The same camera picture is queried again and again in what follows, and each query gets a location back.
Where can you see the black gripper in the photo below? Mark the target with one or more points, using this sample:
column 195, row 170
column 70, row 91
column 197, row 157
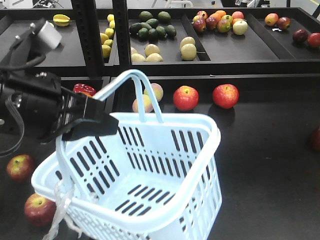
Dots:
column 40, row 108

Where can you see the light blue plastic basket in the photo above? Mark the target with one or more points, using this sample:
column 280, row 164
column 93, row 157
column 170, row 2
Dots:
column 154, row 179

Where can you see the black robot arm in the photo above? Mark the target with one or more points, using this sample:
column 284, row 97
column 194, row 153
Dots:
column 20, row 58

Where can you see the red bell pepper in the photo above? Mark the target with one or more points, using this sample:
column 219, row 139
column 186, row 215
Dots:
column 84, row 89

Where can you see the pale peach back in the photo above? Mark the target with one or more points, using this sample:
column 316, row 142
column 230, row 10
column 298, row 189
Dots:
column 157, row 90

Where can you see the yellow lemon front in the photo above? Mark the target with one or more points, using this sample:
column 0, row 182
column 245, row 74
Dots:
column 106, row 51

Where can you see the yellow lemon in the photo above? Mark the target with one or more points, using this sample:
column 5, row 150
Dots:
column 106, row 51
column 103, row 38

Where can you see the yellow lemon middle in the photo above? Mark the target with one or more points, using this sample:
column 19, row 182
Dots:
column 103, row 38

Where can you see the red apple tray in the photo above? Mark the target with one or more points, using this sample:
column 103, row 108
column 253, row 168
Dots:
column 186, row 98
column 226, row 96

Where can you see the red apple front middle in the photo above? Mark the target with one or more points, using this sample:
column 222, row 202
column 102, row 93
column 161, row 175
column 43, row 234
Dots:
column 20, row 168

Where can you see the red apple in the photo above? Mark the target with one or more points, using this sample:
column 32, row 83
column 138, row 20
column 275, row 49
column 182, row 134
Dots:
column 20, row 168
column 39, row 210

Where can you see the yellow starfruit top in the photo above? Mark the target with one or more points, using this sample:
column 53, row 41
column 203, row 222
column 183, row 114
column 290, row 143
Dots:
column 61, row 20

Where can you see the red apple front right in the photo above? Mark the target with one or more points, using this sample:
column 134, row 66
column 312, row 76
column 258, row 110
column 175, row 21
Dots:
column 39, row 210

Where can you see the black upright shelf post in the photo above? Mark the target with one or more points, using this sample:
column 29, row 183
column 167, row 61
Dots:
column 120, row 10
column 86, row 19

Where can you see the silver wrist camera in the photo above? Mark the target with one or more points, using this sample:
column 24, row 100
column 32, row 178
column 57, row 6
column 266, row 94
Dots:
column 45, row 37

